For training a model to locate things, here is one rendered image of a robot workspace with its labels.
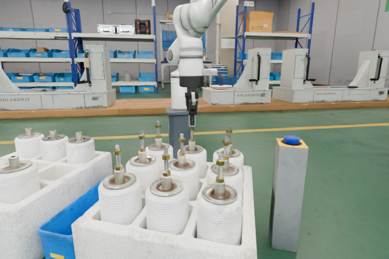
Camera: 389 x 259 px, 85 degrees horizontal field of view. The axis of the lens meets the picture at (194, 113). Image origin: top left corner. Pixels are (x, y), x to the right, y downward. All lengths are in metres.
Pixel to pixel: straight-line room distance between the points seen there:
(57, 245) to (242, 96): 2.47
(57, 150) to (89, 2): 8.80
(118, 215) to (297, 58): 2.97
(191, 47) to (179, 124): 0.56
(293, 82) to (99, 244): 2.97
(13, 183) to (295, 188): 0.73
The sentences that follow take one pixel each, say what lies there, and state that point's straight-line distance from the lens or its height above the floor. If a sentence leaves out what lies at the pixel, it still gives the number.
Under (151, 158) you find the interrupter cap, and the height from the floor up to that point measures 0.25.
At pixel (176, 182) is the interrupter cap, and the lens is 0.52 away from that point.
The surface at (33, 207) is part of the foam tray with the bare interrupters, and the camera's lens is 0.73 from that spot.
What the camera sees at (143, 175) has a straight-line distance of 0.61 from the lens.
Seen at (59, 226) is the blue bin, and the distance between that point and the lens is 0.77.
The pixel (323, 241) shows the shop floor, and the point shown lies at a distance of 0.85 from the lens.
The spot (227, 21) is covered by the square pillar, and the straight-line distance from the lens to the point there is 7.20.
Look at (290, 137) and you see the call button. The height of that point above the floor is 0.33.
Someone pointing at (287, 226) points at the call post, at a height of 0.08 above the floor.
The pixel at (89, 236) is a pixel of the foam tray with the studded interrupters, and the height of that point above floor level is 0.16.
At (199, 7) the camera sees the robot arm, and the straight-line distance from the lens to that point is 0.64.
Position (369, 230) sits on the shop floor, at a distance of 0.97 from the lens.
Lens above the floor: 0.51
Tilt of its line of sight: 11 degrees down
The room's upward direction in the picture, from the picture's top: straight up
